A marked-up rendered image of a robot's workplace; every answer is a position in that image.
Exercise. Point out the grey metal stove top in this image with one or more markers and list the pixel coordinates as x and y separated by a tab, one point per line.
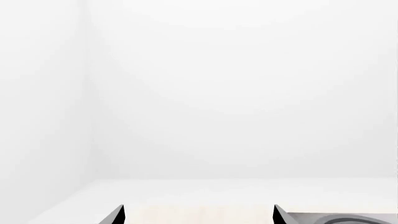
314	216

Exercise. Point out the dark grey stove burner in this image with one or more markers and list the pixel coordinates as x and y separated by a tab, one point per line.
348	220

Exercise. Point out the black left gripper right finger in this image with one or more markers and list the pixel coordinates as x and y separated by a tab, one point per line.
280	217

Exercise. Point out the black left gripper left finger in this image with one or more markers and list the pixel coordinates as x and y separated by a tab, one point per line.
116	216

